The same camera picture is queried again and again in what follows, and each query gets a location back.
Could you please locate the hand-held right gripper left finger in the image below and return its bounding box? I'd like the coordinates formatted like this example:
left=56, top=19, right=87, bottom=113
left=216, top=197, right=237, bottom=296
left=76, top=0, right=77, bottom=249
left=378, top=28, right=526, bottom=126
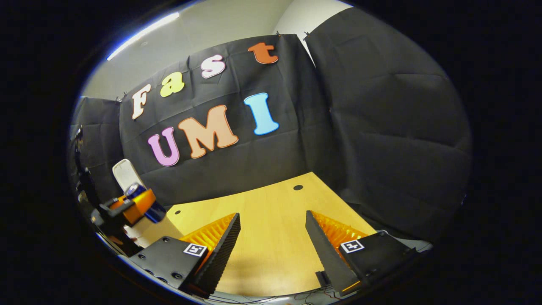
left=130, top=213, right=241, bottom=298

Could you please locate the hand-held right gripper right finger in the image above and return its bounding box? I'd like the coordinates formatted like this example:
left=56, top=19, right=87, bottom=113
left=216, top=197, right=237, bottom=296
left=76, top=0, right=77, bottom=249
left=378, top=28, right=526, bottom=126
left=305, top=210, right=419, bottom=297

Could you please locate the blue pop can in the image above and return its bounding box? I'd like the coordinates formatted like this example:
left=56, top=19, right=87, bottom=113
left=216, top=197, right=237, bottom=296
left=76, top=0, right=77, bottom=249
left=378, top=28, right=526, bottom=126
left=124, top=183, right=167, bottom=224

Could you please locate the white desktop garbage bin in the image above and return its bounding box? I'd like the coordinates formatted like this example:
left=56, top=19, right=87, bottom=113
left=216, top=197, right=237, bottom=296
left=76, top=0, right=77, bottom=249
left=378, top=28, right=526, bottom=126
left=112, top=159, right=183, bottom=250

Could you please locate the wooden desktop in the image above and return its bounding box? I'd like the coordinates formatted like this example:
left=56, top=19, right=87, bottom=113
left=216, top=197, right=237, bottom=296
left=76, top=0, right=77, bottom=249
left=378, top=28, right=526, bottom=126
left=140, top=172, right=377, bottom=297

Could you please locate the black backdrop cloth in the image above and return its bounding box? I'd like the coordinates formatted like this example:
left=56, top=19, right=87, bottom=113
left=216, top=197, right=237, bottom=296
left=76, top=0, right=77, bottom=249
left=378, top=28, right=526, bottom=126
left=70, top=6, right=473, bottom=244

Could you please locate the thin red cable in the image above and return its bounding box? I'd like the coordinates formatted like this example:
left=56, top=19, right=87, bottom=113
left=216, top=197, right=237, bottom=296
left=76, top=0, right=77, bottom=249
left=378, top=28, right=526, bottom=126
left=296, top=285, right=341, bottom=302

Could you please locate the thin black cable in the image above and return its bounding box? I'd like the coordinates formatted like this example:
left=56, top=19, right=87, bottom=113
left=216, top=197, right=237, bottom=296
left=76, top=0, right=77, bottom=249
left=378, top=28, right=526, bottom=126
left=203, top=294, right=280, bottom=305

